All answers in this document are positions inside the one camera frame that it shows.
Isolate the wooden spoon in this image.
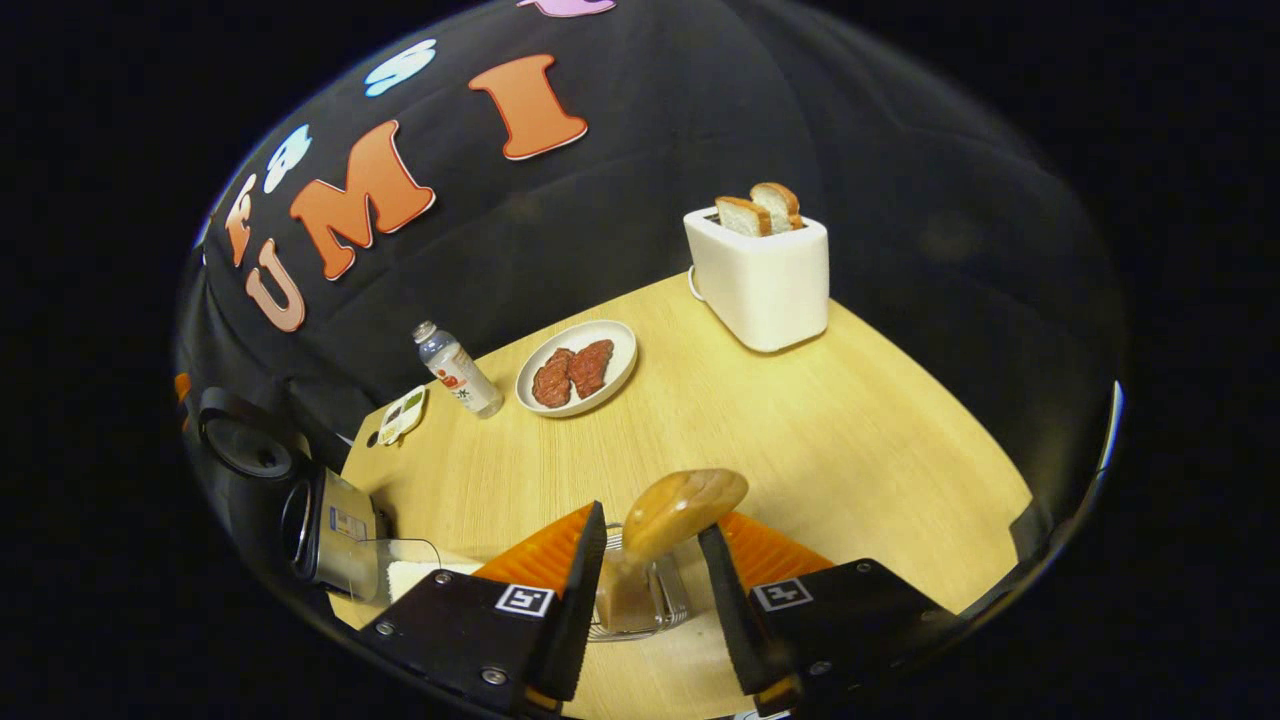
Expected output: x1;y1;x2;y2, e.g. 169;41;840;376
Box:
597;469;749;633

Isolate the black backdrop cloth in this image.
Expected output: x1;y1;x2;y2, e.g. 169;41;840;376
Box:
175;0;1126;471

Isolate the toasted bread slice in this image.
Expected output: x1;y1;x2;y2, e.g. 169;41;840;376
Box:
715;196;773;238
750;182;804;233

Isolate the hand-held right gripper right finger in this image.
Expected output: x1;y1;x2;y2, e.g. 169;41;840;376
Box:
696;511;967;717

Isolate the small divided bean dish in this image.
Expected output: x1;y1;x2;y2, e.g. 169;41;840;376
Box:
378;385;429;447

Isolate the clear glass container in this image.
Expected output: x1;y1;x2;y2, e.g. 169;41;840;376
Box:
350;538;483;607

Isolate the white round plate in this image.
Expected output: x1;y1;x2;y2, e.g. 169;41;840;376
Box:
515;320;638;418

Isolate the dark grey rice cooker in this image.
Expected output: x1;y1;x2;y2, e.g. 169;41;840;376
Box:
197;388;391;601

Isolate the metal wire chopstick holder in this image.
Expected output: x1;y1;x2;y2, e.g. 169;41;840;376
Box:
585;522;703;643

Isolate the white toaster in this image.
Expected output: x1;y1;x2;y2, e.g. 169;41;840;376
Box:
684;208;830;353

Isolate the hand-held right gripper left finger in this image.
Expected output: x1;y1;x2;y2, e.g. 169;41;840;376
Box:
360;500;609;717

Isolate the clear plastic bottle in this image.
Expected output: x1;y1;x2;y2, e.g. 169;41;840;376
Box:
413;320;504;419

